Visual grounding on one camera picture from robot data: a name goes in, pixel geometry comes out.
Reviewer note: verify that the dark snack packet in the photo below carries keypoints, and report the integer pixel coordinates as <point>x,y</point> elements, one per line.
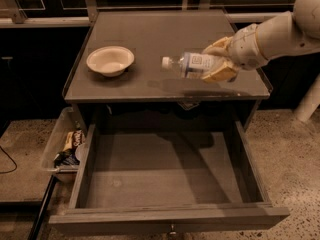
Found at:
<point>66,158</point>

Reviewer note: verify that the clear plastic storage bin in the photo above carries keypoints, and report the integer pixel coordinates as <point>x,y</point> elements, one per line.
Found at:
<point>65,123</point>

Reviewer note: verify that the grey cabinet counter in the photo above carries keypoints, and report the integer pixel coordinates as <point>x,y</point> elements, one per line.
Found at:
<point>151,37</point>

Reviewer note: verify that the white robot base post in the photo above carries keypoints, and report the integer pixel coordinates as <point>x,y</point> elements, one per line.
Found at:
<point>309,102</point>

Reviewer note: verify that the metal railing frame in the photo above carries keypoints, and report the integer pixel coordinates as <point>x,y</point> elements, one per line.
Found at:
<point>61,13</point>

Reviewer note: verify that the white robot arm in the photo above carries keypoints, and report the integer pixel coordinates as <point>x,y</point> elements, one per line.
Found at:
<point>288,34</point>

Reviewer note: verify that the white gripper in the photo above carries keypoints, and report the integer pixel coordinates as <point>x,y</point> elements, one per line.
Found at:
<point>244,49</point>

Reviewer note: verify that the open grey top drawer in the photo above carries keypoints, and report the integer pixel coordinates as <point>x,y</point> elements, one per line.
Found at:
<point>167,182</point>

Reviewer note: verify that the yellow snack bag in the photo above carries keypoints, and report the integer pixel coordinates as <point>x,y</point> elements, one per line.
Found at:
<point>73,140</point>

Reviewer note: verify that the blue plastic bottle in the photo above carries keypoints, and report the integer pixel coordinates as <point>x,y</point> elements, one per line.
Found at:
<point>192,65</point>

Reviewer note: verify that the white bowl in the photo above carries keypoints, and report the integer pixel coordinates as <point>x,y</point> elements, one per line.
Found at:
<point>110,61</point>

